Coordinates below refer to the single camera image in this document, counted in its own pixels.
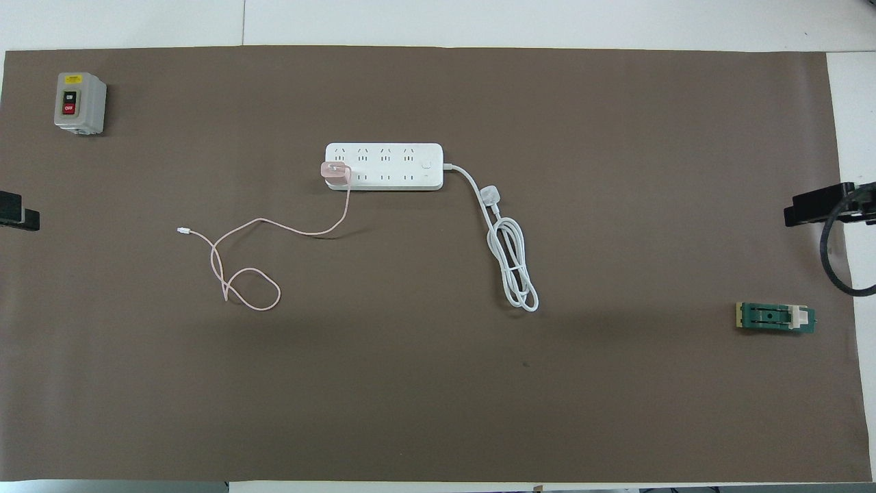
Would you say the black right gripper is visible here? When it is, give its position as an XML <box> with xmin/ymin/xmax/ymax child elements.
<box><xmin>784</xmin><ymin>181</ymin><xmax>876</xmax><ymax>228</ymax></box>

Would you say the pink charging cable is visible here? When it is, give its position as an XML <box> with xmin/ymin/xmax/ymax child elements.
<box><xmin>176</xmin><ymin>171</ymin><xmax>353</xmax><ymax>313</ymax></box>

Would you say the pink charger plug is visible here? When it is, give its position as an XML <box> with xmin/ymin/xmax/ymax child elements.
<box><xmin>320</xmin><ymin>160</ymin><xmax>353</xmax><ymax>188</ymax></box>

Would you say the white power strip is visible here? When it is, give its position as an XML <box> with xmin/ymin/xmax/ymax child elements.
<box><xmin>324</xmin><ymin>142</ymin><xmax>445</xmax><ymax>192</ymax></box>

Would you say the brown table mat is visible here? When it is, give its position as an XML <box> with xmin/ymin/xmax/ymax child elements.
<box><xmin>0</xmin><ymin>45</ymin><xmax>873</xmax><ymax>484</ymax></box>

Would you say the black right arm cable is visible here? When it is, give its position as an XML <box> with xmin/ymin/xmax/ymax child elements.
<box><xmin>819</xmin><ymin>185</ymin><xmax>876</xmax><ymax>298</ymax></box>

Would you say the grey on-off switch box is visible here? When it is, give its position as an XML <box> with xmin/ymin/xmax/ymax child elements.
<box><xmin>53</xmin><ymin>71</ymin><xmax>108</xmax><ymax>136</ymax></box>

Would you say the green knife switch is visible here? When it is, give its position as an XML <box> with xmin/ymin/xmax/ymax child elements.
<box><xmin>735</xmin><ymin>301</ymin><xmax>817</xmax><ymax>336</ymax></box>

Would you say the white power strip cord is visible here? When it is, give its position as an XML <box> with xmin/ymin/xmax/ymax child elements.
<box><xmin>442</xmin><ymin>162</ymin><xmax>540</xmax><ymax>314</ymax></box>

